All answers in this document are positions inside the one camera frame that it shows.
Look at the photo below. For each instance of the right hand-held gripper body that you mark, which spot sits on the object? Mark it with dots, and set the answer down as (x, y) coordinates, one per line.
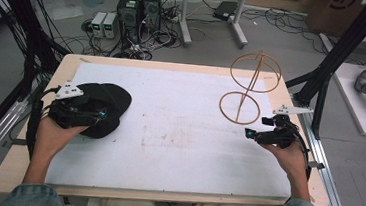
(280, 133)

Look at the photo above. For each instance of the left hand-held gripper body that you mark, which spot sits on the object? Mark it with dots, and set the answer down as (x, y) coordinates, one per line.
(70, 109)

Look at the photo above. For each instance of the black cap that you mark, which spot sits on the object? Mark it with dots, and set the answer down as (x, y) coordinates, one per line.
(112, 107)

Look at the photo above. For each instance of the person's right hand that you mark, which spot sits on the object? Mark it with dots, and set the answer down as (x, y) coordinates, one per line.
(288, 159)

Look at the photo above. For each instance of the person's left hand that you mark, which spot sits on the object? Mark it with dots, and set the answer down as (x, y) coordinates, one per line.
(52, 138)

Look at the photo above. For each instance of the white table mat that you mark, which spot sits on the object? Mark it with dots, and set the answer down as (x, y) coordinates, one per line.
(185, 133)

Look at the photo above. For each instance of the white floor board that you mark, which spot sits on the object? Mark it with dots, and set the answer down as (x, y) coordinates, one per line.
(359, 108)

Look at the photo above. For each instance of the grey power supply unit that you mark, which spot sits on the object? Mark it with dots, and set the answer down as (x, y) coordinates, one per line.
(110, 25)
(97, 24)

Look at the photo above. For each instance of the left denim sleeve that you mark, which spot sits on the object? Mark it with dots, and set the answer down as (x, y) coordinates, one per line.
(38, 199)

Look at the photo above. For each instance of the large black computer tower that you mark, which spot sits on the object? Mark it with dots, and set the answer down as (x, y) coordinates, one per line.
(129, 16)

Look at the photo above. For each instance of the grey metal table leg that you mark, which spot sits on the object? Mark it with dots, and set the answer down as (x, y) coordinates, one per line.
(240, 21)
(185, 19)

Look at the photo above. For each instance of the small black computer tower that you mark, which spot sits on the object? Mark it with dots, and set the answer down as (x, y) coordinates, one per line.
(151, 10)

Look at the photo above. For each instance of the flat black device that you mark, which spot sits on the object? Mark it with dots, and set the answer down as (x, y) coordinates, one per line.
(225, 10)

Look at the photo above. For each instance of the large cardboard box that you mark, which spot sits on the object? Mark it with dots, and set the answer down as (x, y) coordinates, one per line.
(336, 11)

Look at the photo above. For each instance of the black frame post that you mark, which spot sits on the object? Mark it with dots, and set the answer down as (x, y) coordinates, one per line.
(346, 47)

